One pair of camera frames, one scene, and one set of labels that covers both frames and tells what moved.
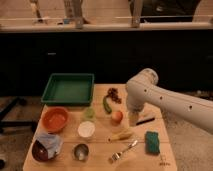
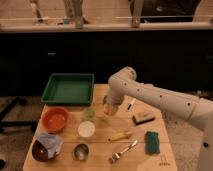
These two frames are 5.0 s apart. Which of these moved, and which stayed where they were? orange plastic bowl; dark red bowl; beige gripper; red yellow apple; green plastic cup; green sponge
Moved: beige gripper; red yellow apple
Stayed: green sponge; orange plastic bowl; dark red bowl; green plastic cup
